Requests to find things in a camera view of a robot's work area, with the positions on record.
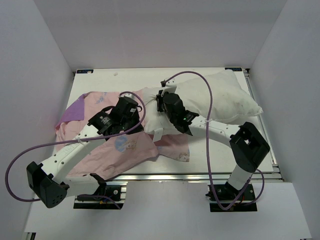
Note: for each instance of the pink and purple Frozen pillowcase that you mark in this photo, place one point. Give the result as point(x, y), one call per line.
point(117, 154)

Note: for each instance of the blue label sticker right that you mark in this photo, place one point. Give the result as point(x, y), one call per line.
point(234, 69)

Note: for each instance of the white pillow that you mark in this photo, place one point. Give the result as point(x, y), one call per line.
point(230, 101)

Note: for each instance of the blue label sticker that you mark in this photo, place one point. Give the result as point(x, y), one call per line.
point(84, 71)
point(234, 69)

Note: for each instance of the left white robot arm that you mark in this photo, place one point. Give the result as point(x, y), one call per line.
point(49, 179)

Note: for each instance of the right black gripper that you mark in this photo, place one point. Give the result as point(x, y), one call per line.
point(160, 99)

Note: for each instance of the blue label sticker left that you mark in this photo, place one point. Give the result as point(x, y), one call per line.
point(84, 71)

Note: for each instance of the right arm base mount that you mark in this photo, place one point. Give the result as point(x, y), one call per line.
point(241, 205)

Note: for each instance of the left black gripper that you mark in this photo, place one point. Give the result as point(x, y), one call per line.
point(136, 116)

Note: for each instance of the aluminium table front rail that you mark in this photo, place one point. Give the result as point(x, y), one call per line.
point(189, 177)

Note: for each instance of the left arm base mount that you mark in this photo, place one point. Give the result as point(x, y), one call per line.
point(92, 192)

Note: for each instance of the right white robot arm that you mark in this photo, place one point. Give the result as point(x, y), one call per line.
point(248, 146)

